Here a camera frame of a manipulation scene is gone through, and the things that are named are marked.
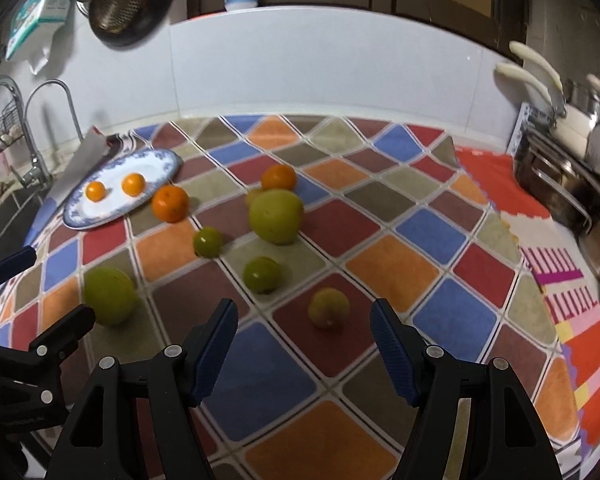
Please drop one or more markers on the black frying pan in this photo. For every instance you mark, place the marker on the black frying pan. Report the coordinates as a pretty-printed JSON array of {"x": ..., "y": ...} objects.
[{"x": 140, "y": 5}]

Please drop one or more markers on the teal white cardboard box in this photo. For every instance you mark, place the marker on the teal white cardboard box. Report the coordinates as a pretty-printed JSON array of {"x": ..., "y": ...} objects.
[{"x": 32, "y": 30}]

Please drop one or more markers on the thin gooseneck faucet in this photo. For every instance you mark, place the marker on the thin gooseneck faucet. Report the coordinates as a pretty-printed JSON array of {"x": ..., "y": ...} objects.
[{"x": 51, "y": 113}]

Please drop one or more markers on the tall chrome kitchen faucet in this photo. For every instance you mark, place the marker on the tall chrome kitchen faucet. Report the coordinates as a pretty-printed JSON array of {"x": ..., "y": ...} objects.
[{"x": 38, "y": 171}]

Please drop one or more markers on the steel kitchen sink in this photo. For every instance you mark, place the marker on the steel kitchen sink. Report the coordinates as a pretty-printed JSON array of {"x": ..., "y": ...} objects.
[{"x": 17, "y": 213}]

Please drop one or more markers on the large yellow-green pomelo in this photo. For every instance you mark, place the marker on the large yellow-green pomelo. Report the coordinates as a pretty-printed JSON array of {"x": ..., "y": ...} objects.
[{"x": 276, "y": 216}]

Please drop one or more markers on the small tan fruit behind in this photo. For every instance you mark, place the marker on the small tan fruit behind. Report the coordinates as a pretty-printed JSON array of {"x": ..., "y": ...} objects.
[{"x": 252, "y": 195}]

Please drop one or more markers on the cream pot with handle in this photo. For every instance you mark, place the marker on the cream pot with handle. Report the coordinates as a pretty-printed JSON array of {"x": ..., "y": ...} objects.
[{"x": 574, "y": 110}]

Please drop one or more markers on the large steel pot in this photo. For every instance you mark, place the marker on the large steel pot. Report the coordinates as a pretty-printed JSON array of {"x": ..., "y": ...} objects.
[{"x": 551, "y": 179}]

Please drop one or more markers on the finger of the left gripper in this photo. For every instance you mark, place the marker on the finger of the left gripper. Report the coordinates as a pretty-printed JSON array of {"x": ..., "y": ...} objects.
[
  {"x": 16, "y": 263},
  {"x": 62, "y": 338}
]

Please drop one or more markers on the cream pan handle upper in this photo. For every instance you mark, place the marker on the cream pan handle upper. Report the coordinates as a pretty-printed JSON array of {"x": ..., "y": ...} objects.
[{"x": 526, "y": 53}]

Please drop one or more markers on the brown kiwi front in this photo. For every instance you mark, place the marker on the brown kiwi front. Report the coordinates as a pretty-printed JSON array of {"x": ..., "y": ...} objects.
[{"x": 329, "y": 309}]

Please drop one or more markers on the green apple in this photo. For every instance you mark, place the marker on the green apple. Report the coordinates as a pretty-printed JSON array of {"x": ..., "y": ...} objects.
[{"x": 110, "y": 293}]

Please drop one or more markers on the colourful diamond pattern tablecloth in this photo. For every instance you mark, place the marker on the colourful diamond pattern tablecloth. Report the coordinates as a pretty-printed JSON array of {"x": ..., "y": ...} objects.
[{"x": 387, "y": 213}]

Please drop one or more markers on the wire sink caddy basket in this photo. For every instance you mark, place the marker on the wire sink caddy basket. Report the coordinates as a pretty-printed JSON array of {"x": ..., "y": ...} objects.
[{"x": 11, "y": 128}]

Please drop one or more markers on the metal pot rack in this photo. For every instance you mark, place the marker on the metal pot rack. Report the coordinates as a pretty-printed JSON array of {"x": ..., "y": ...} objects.
[{"x": 531, "y": 120}]

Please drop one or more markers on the blue white oval plate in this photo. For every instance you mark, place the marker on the blue white oval plate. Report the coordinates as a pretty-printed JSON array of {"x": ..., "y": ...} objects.
[{"x": 119, "y": 187}]

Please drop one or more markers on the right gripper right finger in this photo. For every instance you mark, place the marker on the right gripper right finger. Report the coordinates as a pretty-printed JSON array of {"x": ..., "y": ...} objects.
[{"x": 399, "y": 348}]

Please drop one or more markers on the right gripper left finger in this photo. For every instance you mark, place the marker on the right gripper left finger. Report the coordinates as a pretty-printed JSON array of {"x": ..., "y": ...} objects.
[{"x": 211, "y": 348}]

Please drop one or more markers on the small orange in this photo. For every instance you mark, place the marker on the small orange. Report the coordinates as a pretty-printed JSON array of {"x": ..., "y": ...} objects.
[
  {"x": 95, "y": 191},
  {"x": 133, "y": 184}
]

